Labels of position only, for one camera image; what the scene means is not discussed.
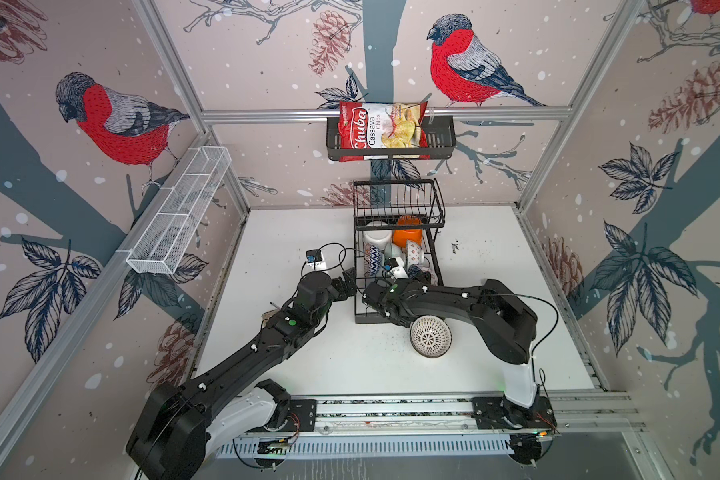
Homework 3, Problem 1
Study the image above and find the orange white patterned bowl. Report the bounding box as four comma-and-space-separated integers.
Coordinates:
364, 243, 385, 277

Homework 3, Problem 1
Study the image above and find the orange plastic bowl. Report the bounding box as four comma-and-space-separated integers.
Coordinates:
392, 215, 423, 249

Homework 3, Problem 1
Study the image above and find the white ceramic bowl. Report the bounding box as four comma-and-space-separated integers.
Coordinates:
362, 220, 392, 250

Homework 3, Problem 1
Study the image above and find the teal concentric pattern bowl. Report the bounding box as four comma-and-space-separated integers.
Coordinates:
384, 243, 406, 268

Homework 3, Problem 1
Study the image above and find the blue patterned bowl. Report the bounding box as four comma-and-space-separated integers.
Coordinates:
416, 265, 439, 285

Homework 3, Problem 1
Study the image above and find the grey green patterned bowl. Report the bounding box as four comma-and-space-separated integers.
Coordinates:
406, 240, 428, 270

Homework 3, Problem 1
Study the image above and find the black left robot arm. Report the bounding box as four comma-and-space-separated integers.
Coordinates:
126, 269, 356, 479

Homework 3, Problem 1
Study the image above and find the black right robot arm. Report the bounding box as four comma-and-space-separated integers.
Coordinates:
362, 278, 539, 429

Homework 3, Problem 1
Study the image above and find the white brown dotted bowl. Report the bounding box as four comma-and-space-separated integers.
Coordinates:
409, 315, 452, 358

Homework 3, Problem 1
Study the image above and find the yellow black screwdriver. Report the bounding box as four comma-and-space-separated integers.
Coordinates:
262, 303, 281, 319

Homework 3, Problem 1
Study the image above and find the red cassava chips bag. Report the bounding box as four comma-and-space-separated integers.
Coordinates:
338, 101, 428, 150

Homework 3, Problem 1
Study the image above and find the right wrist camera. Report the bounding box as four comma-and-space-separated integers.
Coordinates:
384, 257, 408, 279

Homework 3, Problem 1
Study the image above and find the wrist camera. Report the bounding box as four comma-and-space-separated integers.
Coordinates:
384, 257, 408, 279
305, 248, 327, 271

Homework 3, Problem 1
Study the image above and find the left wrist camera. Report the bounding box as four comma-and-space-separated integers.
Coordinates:
305, 248, 327, 271

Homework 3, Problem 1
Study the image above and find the black wire dish rack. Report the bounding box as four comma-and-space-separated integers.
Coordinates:
350, 179, 446, 325

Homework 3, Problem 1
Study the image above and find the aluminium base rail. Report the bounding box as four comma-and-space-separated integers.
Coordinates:
218, 390, 644, 463

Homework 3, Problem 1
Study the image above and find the black wall shelf basket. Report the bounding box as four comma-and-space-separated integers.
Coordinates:
326, 116, 456, 161

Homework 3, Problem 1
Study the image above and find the white wire mesh basket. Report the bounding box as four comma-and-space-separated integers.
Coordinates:
126, 146, 231, 275

